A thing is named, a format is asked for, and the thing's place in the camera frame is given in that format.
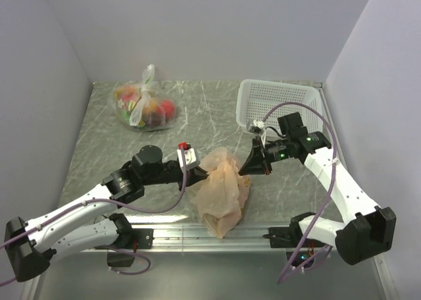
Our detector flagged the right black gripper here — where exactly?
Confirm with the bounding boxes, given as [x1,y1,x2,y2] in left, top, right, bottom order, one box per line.
[240,136,292,176]

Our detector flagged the beige plastic bag orange prints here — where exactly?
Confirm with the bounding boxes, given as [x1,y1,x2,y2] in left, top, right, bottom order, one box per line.
[191,147,251,239]

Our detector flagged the white perforated plastic basket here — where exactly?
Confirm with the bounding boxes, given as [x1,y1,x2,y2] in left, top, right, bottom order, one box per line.
[236,79,324,133]

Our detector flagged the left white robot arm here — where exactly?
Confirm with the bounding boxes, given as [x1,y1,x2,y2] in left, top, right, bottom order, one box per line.
[1,143,208,282]

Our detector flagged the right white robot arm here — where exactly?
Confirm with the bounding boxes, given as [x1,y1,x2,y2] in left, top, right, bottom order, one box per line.
[239,112,397,265]

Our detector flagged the clear tied bag of fruits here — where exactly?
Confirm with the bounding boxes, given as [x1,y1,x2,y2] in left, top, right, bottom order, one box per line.
[107,64,178,132]

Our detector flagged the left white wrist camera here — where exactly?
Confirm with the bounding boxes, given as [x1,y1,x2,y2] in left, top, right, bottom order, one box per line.
[177,142,201,170]

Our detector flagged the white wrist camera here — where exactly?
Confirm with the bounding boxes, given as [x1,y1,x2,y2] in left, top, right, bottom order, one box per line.
[177,142,201,170]
[246,119,266,145]

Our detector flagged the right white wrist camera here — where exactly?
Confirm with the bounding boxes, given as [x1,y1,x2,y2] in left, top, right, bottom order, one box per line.
[246,119,266,145]

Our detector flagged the aluminium front rail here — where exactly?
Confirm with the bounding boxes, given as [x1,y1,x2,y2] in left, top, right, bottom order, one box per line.
[62,221,294,253]

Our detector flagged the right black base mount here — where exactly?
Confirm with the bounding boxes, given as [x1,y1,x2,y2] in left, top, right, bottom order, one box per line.
[262,227,315,268]

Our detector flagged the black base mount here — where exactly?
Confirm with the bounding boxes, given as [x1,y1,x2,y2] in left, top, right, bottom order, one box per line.
[107,228,154,268]
[262,227,315,268]

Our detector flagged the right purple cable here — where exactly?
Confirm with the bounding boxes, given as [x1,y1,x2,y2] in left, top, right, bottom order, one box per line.
[262,101,339,284]

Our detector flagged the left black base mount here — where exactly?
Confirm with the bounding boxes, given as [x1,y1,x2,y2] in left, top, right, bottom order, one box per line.
[107,228,154,268]

